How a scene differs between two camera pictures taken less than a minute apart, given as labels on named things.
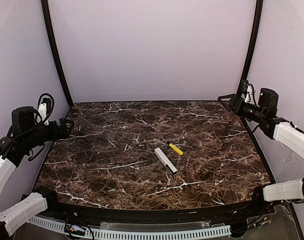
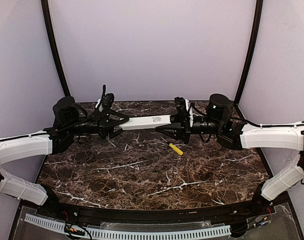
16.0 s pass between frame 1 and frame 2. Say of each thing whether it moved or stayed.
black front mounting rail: stayed
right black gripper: moved
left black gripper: moved
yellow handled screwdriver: stayed
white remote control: moved
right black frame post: stayed
